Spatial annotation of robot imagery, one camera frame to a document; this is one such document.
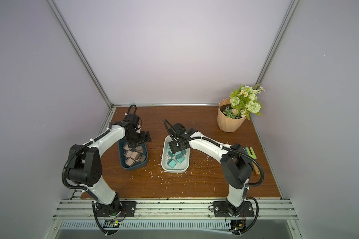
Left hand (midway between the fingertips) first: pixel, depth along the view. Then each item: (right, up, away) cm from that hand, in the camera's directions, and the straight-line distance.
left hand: (147, 140), depth 91 cm
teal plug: (+16, -13, -4) cm, 21 cm away
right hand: (+18, -2, -5) cm, 19 cm away
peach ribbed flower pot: (+51, +10, +1) cm, 52 cm away
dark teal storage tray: (-16, -7, +1) cm, 18 cm away
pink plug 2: (-12, -8, -1) cm, 14 cm away
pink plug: (-10, -12, -4) cm, 16 cm away
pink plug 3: (-5, -5, +1) cm, 8 cm away
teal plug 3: (+14, -9, 0) cm, 17 cm away
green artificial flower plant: (+58, +24, -6) cm, 63 cm away
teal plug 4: (+23, -7, -1) cm, 24 cm away
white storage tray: (+19, -13, -3) cm, 24 cm away
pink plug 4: (-2, -10, -4) cm, 11 cm away
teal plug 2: (+21, -11, -4) cm, 24 cm away
